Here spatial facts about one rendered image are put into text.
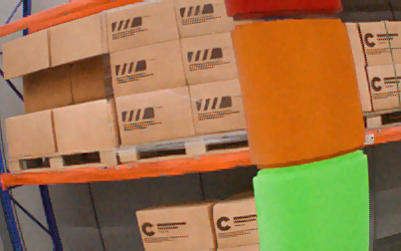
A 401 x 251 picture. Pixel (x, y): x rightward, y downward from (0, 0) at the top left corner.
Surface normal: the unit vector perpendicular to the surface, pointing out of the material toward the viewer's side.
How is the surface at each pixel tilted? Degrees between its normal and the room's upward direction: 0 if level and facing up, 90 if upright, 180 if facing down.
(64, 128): 90
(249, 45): 90
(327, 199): 90
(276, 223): 90
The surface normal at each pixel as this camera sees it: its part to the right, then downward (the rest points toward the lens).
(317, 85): 0.15, 0.03
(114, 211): -0.32, 0.10
